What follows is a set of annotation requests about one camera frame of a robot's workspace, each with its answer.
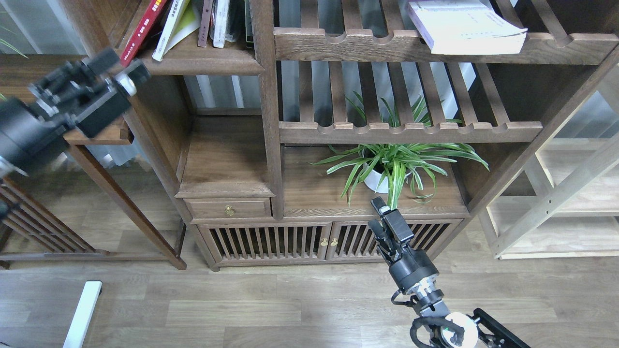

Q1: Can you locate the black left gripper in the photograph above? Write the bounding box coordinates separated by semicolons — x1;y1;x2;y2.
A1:
0;48;151;177

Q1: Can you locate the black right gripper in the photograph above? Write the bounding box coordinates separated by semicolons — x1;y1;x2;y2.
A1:
369;197;439;293

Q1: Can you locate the red cover book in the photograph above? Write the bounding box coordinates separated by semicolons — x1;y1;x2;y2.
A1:
119;0;168;67

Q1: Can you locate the yellow green cover book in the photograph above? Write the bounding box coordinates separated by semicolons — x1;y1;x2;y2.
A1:
152;0;201;61

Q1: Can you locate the white thick book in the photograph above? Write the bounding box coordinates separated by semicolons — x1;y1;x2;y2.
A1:
406;0;528;55

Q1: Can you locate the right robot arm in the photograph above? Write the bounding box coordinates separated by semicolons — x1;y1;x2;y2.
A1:
369;197;527;348

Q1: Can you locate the white plant pot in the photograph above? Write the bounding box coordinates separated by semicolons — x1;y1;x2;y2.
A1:
363;163;390;194

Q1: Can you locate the green leaf at edge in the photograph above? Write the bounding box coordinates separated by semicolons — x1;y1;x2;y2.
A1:
0;26;29;101

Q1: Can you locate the dark wooden bookshelf cabinet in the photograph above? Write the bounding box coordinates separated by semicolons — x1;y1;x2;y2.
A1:
126;0;618;271

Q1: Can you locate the brown upright book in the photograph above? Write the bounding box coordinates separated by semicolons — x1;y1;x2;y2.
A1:
197;0;214;47

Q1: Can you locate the dark slatted wooden rack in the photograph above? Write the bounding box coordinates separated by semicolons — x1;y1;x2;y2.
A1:
1;177;114;269

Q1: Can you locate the white upright book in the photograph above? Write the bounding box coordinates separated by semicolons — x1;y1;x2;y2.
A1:
212;0;230;48

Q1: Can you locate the brass drawer knob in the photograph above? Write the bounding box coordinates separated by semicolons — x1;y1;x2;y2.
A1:
225;205;235;217

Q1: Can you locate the dark upright book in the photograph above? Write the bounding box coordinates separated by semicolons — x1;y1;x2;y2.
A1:
244;0;254;49

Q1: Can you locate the white metal bar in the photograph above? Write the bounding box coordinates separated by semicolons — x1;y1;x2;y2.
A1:
62;281;103;348

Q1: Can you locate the light wooden shelf frame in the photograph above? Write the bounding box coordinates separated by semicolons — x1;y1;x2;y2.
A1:
479;72;619;260

